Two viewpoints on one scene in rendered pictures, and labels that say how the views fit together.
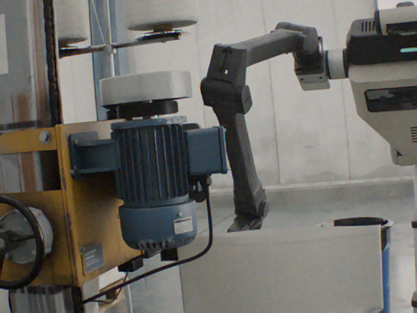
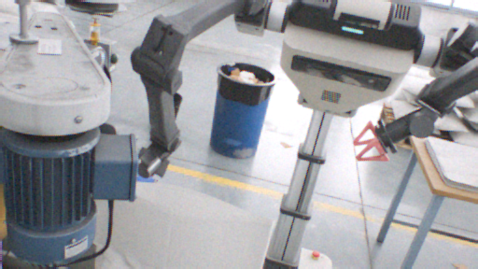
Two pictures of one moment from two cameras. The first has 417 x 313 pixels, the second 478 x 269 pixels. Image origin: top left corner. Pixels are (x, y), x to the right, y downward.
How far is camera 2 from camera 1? 0.80 m
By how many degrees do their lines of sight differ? 26
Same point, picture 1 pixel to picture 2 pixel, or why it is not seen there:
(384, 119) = (302, 78)
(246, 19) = not seen: outside the picture
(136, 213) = (21, 236)
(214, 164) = (121, 193)
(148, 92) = (47, 127)
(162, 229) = (50, 255)
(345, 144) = not seen: outside the picture
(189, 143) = (95, 171)
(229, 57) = (168, 38)
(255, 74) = not seen: outside the picture
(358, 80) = (291, 44)
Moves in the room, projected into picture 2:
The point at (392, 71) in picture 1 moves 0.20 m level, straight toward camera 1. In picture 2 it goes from (326, 44) to (330, 63)
